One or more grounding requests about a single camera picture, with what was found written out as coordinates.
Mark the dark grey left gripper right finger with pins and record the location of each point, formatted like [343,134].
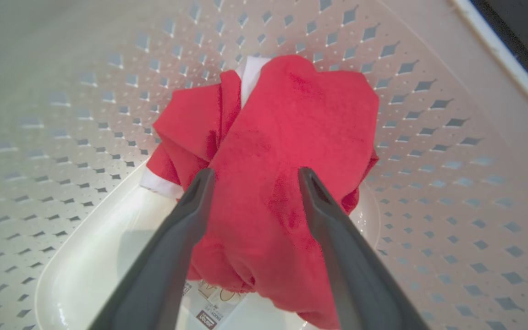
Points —
[351,266]

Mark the printed label sticker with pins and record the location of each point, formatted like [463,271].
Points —
[213,305]

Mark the red garment with white trim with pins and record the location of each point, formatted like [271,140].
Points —
[282,137]

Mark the white perforated laundry basket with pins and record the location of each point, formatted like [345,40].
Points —
[429,160]

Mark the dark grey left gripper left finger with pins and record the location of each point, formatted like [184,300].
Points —
[167,256]

